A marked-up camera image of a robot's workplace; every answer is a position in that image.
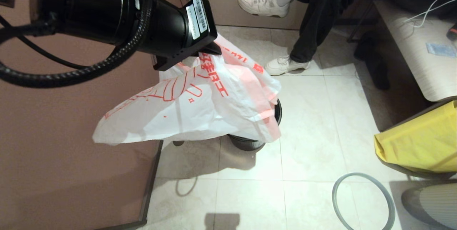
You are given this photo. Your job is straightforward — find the white garbage bag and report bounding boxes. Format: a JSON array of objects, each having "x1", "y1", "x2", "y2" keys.
[{"x1": 159, "y1": 62, "x2": 195, "y2": 81}]

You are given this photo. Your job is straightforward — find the white red-printed plastic bag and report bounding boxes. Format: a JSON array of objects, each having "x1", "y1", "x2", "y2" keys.
[{"x1": 92, "y1": 33, "x2": 282, "y2": 146}]

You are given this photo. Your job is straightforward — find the black round trash bin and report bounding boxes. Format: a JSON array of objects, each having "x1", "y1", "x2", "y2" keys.
[{"x1": 228, "y1": 98, "x2": 283, "y2": 152}]

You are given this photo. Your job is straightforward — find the grey bin rim ring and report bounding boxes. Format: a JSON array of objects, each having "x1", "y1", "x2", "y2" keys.
[{"x1": 332, "y1": 173, "x2": 396, "y2": 230}]

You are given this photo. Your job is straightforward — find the yellow fabric bag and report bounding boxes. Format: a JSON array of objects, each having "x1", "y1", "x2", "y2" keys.
[{"x1": 374, "y1": 101, "x2": 457, "y2": 173}]

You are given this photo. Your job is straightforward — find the black trousers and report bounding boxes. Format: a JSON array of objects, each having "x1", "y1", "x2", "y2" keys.
[{"x1": 283, "y1": 0, "x2": 391, "y2": 64}]

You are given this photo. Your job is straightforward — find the thin dark metal rod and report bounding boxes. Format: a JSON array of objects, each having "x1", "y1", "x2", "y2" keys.
[{"x1": 346, "y1": 3, "x2": 373, "y2": 44}]

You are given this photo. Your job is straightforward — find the black slippers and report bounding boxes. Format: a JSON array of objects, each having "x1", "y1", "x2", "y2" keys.
[{"x1": 353, "y1": 32, "x2": 390, "y2": 91}]

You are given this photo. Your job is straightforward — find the clear plastic wrapper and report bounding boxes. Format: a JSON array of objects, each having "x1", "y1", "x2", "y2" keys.
[{"x1": 426, "y1": 42, "x2": 457, "y2": 58}]

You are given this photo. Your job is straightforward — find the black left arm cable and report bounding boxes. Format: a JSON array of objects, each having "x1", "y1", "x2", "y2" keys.
[{"x1": 0, "y1": 0, "x2": 155, "y2": 89}]

